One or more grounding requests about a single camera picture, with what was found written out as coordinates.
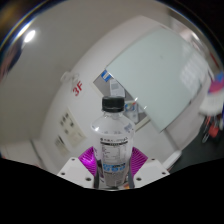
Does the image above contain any clear black-capped water bottle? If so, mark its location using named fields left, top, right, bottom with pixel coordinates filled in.
left=90, top=95, right=136, bottom=188

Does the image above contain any grey pin board with papers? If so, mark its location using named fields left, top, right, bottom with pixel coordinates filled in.
left=92, top=69, right=151, bottom=131

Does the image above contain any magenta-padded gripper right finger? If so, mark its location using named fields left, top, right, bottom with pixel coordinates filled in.
left=126, top=146, right=171, bottom=189

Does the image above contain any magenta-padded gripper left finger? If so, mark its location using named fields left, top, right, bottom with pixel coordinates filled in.
left=56, top=146, right=99, bottom=188

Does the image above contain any red wall sign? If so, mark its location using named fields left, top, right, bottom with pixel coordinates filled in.
left=71, top=81, right=84, bottom=98

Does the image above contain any black desk gadget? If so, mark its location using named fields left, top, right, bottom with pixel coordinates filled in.
left=200, top=114, right=223, bottom=144

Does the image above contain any large whiteboard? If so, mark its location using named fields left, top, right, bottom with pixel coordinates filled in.
left=105, top=25, right=211, bottom=134

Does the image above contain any white wall fixture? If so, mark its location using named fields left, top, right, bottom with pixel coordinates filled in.
left=59, top=70, right=80, bottom=84

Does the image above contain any round ceiling light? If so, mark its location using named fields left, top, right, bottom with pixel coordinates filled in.
left=22, top=29, right=37, bottom=44

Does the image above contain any large beige wall poster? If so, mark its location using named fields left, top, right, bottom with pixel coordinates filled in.
left=57, top=106, right=87, bottom=148

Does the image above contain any small beige wall poster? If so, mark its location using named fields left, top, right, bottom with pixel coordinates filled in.
left=53, top=134, right=71, bottom=158

